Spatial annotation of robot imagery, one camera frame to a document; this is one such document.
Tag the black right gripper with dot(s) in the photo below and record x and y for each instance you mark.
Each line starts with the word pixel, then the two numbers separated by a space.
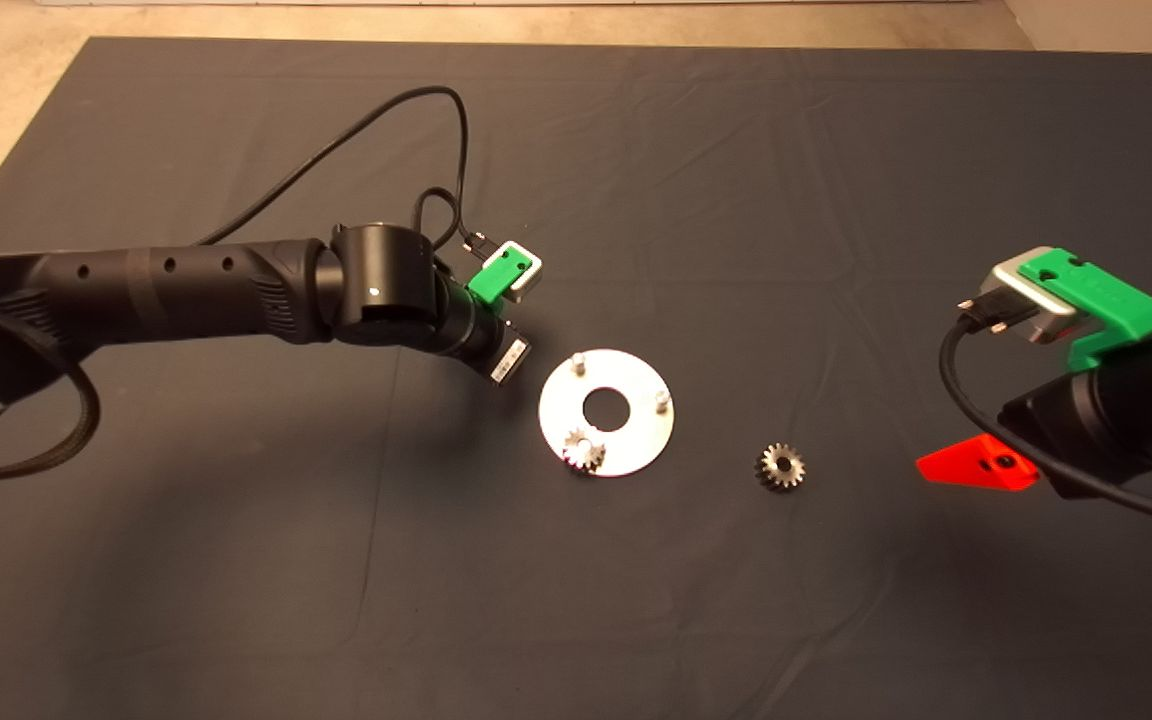
pixel 1108 422

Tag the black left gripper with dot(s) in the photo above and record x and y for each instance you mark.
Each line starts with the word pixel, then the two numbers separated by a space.
pixel 481 335

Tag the steel planetary gear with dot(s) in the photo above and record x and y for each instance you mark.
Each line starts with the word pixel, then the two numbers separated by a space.
pixel 576 457
pixel 771 476

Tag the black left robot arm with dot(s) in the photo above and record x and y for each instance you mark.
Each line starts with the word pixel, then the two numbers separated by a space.
pixel 186 290

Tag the round metal carrier plate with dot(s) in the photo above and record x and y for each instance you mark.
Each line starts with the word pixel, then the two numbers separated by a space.
pixel 636 440

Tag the dark grey table cloth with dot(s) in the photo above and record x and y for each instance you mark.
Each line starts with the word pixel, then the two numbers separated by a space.
pixel 736 200

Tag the green left camera mount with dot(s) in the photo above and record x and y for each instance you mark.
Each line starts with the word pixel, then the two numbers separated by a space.
pixel 494 278

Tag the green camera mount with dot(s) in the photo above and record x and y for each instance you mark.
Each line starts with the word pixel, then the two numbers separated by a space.
pixel 494 278
pixel 1096 292

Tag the silver left camera box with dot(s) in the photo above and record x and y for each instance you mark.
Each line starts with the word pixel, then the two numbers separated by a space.
pixel 531 278

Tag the silver camera box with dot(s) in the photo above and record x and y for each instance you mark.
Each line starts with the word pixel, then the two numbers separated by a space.
pixel 531 278
pixel 1021 282

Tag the silver right camera box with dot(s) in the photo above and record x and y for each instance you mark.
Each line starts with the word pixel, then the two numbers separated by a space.
pixel 1021 282

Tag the green right camera mount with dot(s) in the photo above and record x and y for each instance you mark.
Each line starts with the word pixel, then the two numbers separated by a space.
pixel 1096 292

